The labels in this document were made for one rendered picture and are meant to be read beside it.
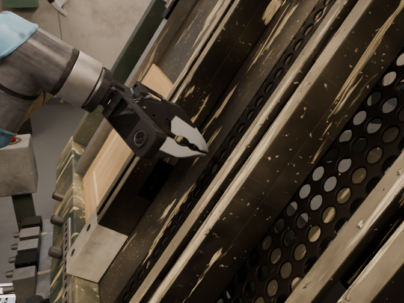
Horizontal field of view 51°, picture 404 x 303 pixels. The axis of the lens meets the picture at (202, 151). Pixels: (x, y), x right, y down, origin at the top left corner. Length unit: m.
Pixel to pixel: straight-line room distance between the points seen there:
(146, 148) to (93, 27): 4.30
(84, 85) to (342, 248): 0.41
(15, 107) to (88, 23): 4.22
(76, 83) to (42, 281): 0.70
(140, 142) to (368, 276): 0.36
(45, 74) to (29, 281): 0.70
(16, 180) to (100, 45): 3.43
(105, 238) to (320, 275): 0.58
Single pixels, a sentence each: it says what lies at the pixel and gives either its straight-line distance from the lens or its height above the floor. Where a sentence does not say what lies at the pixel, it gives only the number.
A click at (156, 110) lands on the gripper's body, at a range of 0.65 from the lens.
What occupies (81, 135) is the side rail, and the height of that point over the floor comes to 0.92.
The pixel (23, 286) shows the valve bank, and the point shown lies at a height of 0.74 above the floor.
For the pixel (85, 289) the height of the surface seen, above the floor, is 0.90.
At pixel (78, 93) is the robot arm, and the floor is 1.32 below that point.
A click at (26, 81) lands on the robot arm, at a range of 0.63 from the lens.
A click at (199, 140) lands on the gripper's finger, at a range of 0.69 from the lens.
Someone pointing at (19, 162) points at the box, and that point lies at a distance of 1.55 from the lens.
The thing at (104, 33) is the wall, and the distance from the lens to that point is 4.84.
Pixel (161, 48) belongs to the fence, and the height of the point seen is 1.26.
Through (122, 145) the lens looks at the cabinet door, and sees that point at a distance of 1.12.
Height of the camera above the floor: 1.49
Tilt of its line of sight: 24 degrees down
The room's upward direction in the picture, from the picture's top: straight up
